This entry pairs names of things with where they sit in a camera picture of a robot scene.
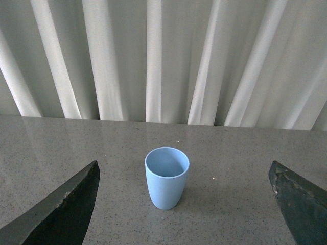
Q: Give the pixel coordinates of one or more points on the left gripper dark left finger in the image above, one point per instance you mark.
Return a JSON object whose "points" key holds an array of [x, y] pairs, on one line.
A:
{"points": [[62, 217]]}

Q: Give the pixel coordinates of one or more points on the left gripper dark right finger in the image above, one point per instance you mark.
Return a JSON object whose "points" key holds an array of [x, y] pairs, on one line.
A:
{"points": [[302, 204]]}

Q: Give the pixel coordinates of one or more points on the light blue plastic cup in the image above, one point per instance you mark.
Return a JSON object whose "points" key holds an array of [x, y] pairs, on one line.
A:
{"points": [[166, 174]]}

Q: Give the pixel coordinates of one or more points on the white pleated curtain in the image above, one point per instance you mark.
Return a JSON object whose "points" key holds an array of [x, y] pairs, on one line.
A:
{"points": [[227, 63]]}

